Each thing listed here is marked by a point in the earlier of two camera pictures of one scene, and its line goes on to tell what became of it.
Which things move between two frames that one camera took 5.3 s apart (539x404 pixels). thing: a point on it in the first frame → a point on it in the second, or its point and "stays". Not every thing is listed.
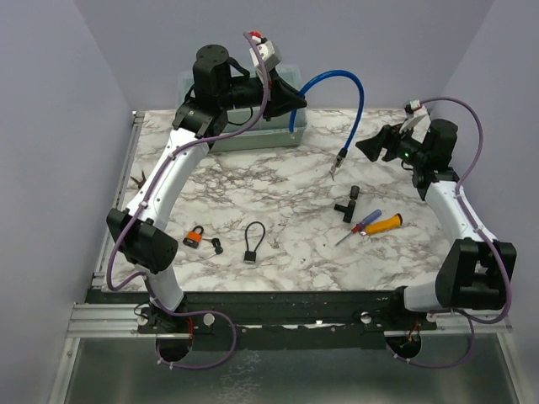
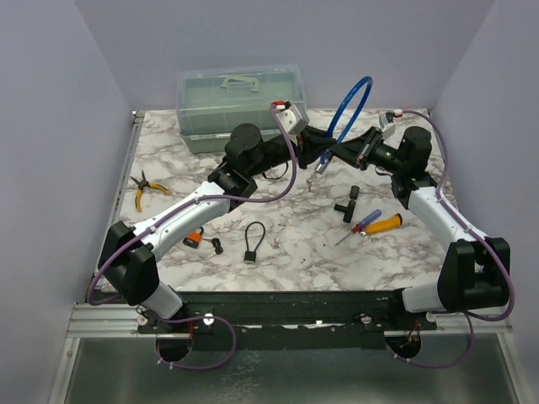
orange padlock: [193, 238] stays
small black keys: [216, 244] stays
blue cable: [343, 153] → [328, 154]
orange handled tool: [395, 221] stays
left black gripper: [280, 96] → [311, 143]
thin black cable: [250, 256] stays
